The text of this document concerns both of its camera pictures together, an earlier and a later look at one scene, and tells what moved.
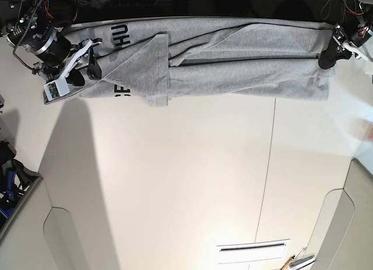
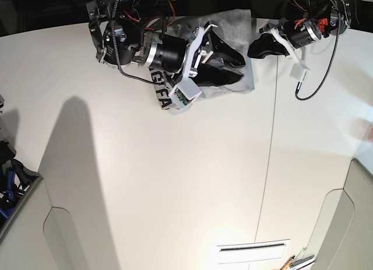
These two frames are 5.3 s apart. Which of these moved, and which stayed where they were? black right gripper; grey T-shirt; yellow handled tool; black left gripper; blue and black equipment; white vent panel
Moved: grey T-shirt; black right gripper; black left gripper
Stayed: yellow handled tool; white vent panel; blue and black equipment
